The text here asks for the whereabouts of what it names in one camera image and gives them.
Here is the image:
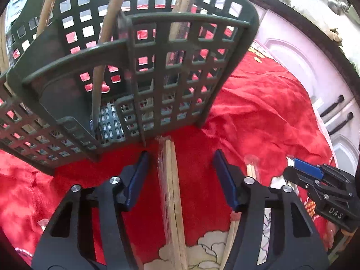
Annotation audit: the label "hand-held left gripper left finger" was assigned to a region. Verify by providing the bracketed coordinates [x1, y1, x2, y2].
[31, 150, 150, 270]

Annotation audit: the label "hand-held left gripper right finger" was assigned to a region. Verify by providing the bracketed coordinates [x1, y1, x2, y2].
[212, 149, 330, 270]

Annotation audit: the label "wooden chopstick pair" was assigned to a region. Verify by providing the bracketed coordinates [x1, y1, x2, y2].
[219, 155, 260, 270]
[0, 13, 12, 75]
[36, 0, 66, 36]
[168, 0, 203, 97]
[157, 136, 189, 270]
[90, 0, 133, 131]

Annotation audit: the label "ginger roots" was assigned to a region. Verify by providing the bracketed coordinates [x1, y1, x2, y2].
[328, 27, 343, 42]

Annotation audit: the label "red floral tablecloth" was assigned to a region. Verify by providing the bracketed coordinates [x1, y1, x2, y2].
[0, 41, 338, 270]

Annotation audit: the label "dark green utensil basket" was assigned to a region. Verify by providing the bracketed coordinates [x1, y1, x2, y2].
[0, 0, 260, 177]

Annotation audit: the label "black countertop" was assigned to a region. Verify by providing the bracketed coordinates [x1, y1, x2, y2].
[238, 0, 360, 78]

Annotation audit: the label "white base cabinets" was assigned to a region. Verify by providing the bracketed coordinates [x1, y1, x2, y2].
[252, 4, 360, 172]

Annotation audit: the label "person's right hand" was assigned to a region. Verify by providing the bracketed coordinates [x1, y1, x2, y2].
[323, 221, 342, 249]

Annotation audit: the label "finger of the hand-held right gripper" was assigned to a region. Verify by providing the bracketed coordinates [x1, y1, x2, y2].
[282, 166, 319, 194]
[286, 156, 324, 180]

